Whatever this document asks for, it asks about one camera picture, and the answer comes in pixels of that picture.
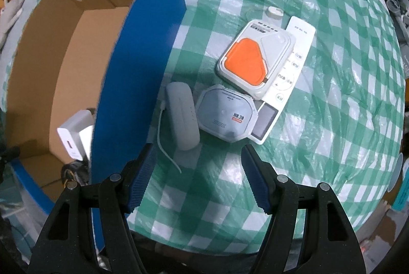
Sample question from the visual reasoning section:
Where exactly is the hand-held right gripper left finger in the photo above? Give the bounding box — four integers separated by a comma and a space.
27, 143, 154, 274

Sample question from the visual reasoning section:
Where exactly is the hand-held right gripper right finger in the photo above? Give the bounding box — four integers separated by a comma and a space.
242, 144, 367, 274

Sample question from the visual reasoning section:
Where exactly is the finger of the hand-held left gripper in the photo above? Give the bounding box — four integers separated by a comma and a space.
0, 147, 20, 163

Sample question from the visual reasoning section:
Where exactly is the white cable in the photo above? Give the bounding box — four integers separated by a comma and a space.
156, 101, 183, 174

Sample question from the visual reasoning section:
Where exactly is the large white charger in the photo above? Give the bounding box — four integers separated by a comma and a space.
57, 109, 95, 163

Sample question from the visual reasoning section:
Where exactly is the black small fan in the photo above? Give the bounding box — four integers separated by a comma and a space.
61, 161, 93, 190

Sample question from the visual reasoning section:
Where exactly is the white oval case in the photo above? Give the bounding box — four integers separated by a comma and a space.
165, 82, 201, 151

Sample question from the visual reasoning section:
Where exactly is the grey hexagonal device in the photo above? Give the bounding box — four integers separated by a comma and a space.
195, 84, 263, 143

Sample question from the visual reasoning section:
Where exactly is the white orange power bank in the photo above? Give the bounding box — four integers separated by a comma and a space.
218, 20, 296, 99

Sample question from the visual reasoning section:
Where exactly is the blue cardboard box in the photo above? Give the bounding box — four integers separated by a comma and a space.
6, 0, 187, 250

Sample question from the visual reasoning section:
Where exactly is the white remote control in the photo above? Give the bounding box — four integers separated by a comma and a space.
250, 16, 317, 145

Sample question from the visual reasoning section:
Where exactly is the green white checkered cloth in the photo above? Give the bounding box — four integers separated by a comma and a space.
0, 0, 406, 254

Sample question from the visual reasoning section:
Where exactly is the light blue bin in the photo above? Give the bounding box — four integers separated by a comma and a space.
387, 152, 405, 193

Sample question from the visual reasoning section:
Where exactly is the blue carton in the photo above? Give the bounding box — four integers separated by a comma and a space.
391, 159, 409, 212

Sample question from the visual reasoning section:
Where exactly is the grey white clothes pile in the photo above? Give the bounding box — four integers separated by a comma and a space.
383, 0, 409, 28

